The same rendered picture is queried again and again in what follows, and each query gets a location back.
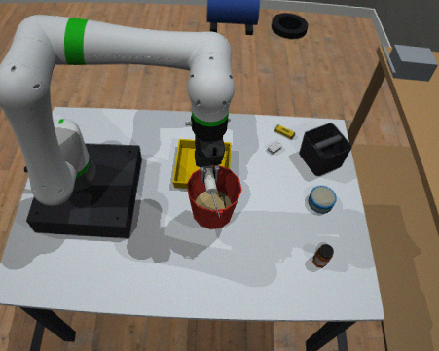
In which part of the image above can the yellow shallow tray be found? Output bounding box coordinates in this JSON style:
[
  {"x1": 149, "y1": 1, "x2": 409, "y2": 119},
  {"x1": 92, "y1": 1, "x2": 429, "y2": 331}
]
[{"x1": 172, "y1": 139, "x2": 232, "y2": 189}]

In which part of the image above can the orange jar with dark lid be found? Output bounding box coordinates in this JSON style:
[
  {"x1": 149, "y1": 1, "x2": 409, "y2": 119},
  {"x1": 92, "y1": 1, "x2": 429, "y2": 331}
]
[{"x1": 312, "y1": 244, "x2": 334, "y2": 268}]

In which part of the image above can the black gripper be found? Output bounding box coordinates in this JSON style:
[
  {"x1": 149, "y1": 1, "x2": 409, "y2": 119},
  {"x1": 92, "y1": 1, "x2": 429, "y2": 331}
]
[{"x1": 185, "y1": 116, "x2": 231, "y2": 184}]

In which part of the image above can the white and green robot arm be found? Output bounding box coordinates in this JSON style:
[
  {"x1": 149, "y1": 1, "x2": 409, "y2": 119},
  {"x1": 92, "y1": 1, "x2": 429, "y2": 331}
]
[{"x1": 0, "y1": 15, "x2": 235, "y2": 206}]

